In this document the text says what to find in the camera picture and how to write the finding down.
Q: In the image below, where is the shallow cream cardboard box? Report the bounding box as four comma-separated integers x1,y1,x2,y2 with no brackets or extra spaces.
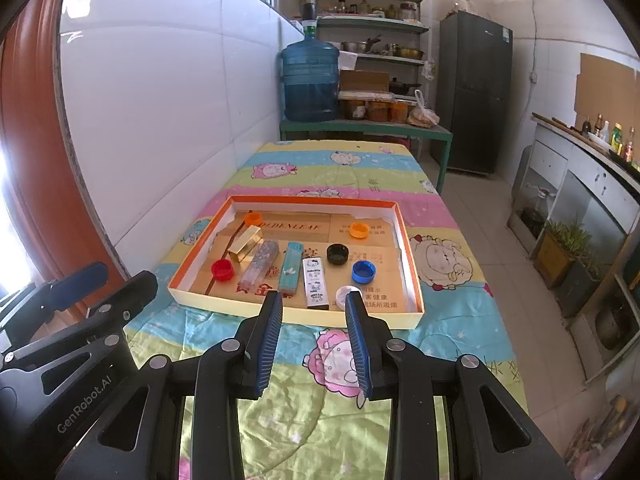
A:
167,195,426,331

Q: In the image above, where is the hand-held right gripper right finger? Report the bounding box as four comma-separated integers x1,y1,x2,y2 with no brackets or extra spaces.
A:
344,290,573,480

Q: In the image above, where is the green table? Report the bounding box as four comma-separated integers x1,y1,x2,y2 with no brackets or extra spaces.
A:
279,119,453,193

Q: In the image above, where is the gold lighter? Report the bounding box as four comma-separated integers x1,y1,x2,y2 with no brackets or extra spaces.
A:
227,226,263,264

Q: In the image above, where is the cardboard sheet on wall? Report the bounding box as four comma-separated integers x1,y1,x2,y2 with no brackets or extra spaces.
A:
574,52,640,121

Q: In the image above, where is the dark refrigerator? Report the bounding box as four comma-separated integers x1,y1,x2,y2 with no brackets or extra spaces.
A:
436,10,514,176

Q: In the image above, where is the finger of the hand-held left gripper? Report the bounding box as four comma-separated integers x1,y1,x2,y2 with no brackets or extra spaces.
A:
0,261,109,356
0,270,159,370

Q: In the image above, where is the grey gas cylinder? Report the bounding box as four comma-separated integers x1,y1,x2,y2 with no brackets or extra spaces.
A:
512,145,535,201

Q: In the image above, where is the white metal shelf rack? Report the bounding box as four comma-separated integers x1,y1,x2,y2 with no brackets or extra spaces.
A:
312,0,433,121

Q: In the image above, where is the teal lighter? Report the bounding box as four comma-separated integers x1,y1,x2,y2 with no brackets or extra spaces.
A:
278,241,303,297

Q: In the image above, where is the clear plastic lighter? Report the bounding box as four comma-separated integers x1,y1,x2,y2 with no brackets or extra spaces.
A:
240,240,279,286

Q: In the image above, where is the glass jug with dark liquid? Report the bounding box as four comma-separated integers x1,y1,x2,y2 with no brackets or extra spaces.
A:
520,185,558,238

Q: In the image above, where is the potted green plant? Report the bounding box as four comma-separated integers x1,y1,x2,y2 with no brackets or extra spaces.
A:
532,220,593,288

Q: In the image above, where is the white cartoon lighter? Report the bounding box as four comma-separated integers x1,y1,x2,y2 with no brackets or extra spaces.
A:
302,257,330,311

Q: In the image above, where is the colourful patterned cloth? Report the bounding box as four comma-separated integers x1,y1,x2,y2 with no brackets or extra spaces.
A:
565,395,631,466

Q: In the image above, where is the red-brown wooden door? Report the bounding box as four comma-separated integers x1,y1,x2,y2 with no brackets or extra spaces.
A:
0,0,132,311

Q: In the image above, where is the plastic bag of food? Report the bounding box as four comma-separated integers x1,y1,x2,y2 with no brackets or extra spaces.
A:
406,90,441,127

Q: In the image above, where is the grey kitchen counter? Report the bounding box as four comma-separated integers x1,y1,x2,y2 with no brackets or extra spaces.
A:
507,112,640,381

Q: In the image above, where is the brown cardboard box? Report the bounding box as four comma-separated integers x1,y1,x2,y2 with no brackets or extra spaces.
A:
340,70,390,93

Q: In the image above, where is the row of spice jars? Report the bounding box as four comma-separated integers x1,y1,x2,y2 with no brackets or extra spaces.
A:
320,0,418,22

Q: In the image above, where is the blue bottle cap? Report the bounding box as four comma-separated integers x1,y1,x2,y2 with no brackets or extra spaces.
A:
351,261,377,285

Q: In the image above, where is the cartoon sheep printed blanket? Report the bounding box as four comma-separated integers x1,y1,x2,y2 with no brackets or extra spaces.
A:
122,140,528,480

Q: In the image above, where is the wall cable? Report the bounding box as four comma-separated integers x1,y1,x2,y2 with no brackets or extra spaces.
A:
530,0,543,83

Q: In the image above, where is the white bottle cap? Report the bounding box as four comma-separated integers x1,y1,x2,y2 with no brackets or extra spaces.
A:
335,285,365,309

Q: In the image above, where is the blue water jug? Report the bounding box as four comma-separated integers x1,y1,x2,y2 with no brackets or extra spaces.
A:
280,37,341,122

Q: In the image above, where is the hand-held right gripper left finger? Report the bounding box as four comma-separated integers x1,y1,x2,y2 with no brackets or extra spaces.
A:
70,290,285,480

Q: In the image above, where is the dark plant pot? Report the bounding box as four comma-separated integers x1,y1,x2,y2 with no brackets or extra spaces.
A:
557,255,601,318

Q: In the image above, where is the water jug hand pump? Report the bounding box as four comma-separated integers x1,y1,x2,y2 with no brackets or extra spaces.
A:
300,2,319,41

